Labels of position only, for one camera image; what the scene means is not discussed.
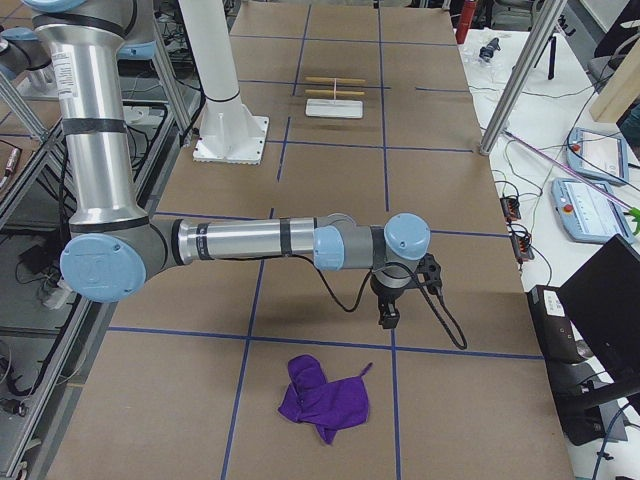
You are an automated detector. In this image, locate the aluminium frame post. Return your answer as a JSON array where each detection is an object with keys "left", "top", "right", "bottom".
[{"left": 479, "top": 0, "right": 567, "bottom": 156}]

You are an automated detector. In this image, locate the red cylinder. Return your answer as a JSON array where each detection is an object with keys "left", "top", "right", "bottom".
[{"left": 455, "top": 0, "right": 477, "bottom": 45}]

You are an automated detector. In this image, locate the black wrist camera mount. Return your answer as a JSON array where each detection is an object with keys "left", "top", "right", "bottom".
[{"left": 416, "top": 253, "right": 443, "bottom": 297}]

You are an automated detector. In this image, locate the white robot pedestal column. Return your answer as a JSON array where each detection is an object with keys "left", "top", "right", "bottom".
[{"left": 179, "top": 0, "right": 269, "bottom": 165}]

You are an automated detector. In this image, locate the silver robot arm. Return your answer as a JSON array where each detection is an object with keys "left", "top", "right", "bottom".
[{"left": 30, "top": 1, "right": 431, "bottom": 329}]

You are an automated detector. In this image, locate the purple microfibre towel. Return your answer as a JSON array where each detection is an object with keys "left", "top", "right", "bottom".
[{"left": 278, "top": 354, "right": 373, "bottom": 445}]

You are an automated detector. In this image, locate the white towel rack base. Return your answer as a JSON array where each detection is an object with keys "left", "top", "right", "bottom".
[{"left": 305, "top": 98, "right": 364, "bottom": 119}]

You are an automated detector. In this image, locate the front wooden rack rod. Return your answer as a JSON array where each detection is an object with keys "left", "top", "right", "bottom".
[{"left": 305, "top": 89, "right": 366, "bottom": 99}]

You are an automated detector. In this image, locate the black monitor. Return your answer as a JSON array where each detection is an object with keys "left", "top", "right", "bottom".
[{"left": 557, "top": 235, "right": 639, "bottom": 410}]

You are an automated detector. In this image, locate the teach pendant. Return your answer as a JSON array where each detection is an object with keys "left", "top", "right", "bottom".
[
  {"left": 551, "top": 178, "right": 635, "bottom": 244},
  {"left": 566, "top": 127, "right": 629, "bottom": 185}
]

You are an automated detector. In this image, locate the folded dark blue umbrella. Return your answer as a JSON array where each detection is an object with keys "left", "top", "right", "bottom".
[{"left": 479, "top": 37, "right": 501, "bottom": 63}]

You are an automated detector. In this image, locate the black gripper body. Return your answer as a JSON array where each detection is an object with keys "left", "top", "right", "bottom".
[{"left": 370, "top": 276, "right": 415, "bottom": 320}]

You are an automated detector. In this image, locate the near teach pendant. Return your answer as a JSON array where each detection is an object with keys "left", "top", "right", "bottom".
[{"left": 551, "top": 178, "right": 635, "bottom": 244}]

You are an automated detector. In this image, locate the far teach pendant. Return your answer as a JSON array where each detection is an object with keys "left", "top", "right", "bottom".
[{"left": 566, "top": 127, "right": 629, "bottom": 185}]

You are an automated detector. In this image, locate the wooden beam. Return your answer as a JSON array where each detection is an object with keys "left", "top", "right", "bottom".
[{"left": 590, "top": 41, "right": 639, "bottom": 123}]

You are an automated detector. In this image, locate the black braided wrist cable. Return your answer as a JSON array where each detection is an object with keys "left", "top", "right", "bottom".
[{"left": 289, "top": 252, "right": 469, "bottom": 350}]

